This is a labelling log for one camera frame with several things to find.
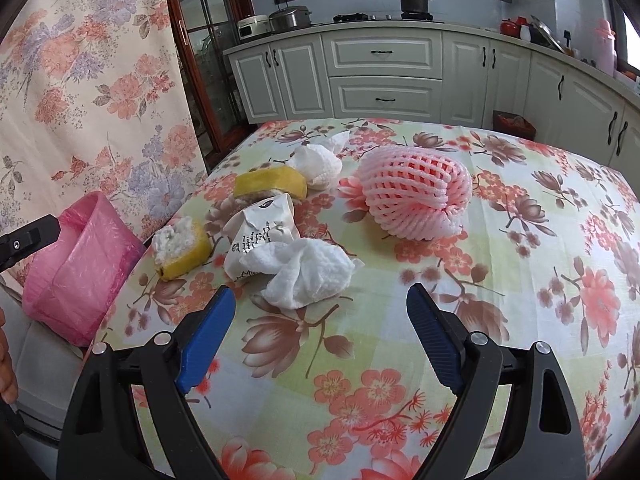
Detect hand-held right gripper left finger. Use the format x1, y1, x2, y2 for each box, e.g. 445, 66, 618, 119
56, 287, 237, 480

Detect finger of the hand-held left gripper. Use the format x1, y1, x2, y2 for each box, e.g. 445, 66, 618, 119
0, 214, 62, 275

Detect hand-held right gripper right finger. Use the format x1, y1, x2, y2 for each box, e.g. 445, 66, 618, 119
406, 284, 588, 480

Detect pink trash bin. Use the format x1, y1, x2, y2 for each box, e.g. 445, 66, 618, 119
21, 194, 148, 347

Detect white paper towel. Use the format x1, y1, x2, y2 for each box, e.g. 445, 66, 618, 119
252, 239, 366, 310
286, 130, 352, 191

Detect yellow pomelo peel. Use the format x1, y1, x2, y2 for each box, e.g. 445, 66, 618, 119
234, 167, 308, 207
151, 216, 213, 282

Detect person's left hand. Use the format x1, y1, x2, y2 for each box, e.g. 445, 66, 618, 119
0, 305, 20, 406

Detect floral tablecloth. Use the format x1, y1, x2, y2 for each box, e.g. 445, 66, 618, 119
92, 117, 640, 480

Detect printed white paper wrapper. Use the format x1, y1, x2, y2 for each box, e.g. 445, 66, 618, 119
222, 192, 301, 283

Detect pink foam fruit net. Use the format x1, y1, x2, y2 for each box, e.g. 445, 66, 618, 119
340, 146, 473, 240

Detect floral curtain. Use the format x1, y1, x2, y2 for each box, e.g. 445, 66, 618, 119
0, 0, 208, 281

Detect dark wooden glass door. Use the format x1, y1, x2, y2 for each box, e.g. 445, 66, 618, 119
162, 0, 261, 171

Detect white lower kitchen cabinets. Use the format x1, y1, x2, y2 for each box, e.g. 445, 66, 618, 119
222, 22, 640, 171

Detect beige rice cooker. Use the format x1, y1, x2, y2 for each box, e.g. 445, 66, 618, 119
236, 14, 273, 40

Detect steel pan lid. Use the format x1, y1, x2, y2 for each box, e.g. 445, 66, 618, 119
530, 14, 566, 52

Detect black gas stove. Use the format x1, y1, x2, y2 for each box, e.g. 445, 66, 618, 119
332, 11, 446, 24

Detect steel pressure cooker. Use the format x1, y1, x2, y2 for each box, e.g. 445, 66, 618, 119
269, 4, 313, 33

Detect pink thermos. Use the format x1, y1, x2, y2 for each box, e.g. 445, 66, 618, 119
596, 19, 618, 77

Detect black cooking pot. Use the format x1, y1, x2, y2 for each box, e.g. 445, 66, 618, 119
392, 0, 436, 15

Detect window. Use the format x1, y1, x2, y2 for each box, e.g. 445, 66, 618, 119
607, 0, 640, 76

